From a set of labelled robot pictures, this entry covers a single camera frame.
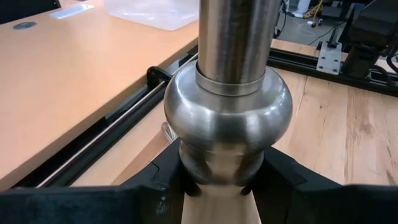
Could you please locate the black clamp knob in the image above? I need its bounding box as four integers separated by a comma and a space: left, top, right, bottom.
146, 65, 174, 90

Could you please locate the clear plastic storage bin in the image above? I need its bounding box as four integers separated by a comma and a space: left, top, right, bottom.
103, 0, 200, 32

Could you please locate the yellow cable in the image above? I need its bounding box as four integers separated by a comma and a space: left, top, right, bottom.
304, 0, 325, 20

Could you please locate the silver lamp stand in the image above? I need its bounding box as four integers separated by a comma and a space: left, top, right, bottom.
163, 0, 294, 224

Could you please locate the beige desk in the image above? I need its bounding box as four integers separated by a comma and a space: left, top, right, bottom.
0, 0, 200, 191

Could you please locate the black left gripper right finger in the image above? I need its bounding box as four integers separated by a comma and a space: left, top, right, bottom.
247, 146, 398, 224

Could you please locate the small clear plastic box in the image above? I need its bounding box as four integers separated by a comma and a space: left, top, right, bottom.
49, 2, 95, 21

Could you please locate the grey desk cable grommet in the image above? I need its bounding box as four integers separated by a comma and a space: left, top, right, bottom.
12, 21, 38, 31

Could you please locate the black aluminium table frame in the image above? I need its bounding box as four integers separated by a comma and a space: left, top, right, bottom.
12, 45, 398, 189

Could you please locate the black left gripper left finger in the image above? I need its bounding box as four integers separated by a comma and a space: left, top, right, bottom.
0, 138, 187, 224

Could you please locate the black divider panel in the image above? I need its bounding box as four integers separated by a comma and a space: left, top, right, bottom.
0, 0, 62, 25

